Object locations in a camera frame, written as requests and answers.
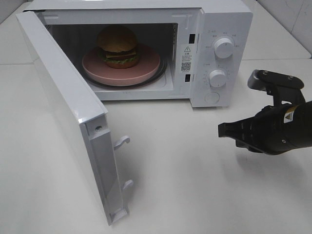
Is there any round white door button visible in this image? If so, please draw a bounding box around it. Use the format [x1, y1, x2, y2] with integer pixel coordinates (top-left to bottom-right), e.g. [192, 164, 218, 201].
[205, 92, 220, 104]

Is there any white microwave knob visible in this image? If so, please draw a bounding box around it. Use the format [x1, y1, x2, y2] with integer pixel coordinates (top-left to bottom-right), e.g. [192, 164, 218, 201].
[208, 69, 227, 88]
[214, 37, 234, 59]

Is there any burger with lettuce and cheese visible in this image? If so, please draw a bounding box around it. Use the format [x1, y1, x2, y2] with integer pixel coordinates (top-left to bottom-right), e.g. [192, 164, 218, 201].
[96, 24, 140, 69]

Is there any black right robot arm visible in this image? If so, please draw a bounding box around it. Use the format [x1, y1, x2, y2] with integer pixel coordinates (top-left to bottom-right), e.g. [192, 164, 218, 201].
[218, 70, 312, 156]

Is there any white microwave oven body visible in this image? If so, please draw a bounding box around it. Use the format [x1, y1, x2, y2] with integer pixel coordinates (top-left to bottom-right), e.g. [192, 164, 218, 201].
[22, 0, 253, 108]

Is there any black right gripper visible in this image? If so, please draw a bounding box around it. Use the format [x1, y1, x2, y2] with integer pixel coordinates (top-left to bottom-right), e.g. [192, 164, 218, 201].
[217, 70, 306, 155]

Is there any white microwave door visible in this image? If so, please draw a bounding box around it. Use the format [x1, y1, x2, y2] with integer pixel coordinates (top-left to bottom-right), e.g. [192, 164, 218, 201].
[17, 11, 133, 225]

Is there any glass microwave turntable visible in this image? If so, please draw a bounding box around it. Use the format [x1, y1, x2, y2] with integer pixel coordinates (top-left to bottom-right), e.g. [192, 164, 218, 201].
[82, 56, 166, 87]

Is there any pink plate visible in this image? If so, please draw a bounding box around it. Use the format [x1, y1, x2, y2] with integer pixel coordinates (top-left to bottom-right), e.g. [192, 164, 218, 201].
[82, 44, 161, 86]

